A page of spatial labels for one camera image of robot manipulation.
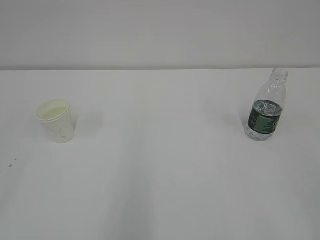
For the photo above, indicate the white paper cup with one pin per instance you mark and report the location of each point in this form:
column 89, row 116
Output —
column 55, row 117

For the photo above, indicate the clear green-label water bottle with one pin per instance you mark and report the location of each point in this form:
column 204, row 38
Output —
column 268, row 106

